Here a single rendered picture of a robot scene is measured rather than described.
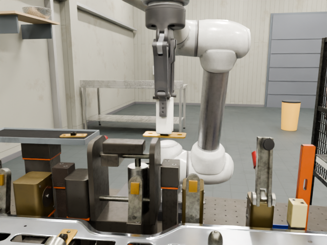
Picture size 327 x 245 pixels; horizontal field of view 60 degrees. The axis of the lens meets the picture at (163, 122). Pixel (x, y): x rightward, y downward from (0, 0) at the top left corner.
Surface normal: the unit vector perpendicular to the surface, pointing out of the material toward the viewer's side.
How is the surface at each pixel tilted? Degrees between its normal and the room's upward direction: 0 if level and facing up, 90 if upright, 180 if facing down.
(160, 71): 100
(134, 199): 78
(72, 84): 90
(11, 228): 0
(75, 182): 90
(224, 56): 116
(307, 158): 90
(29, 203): 90
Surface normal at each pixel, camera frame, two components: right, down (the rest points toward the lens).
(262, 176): -0.11, 0.04
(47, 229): 0.00, -0.98
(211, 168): 0.02, 0.46
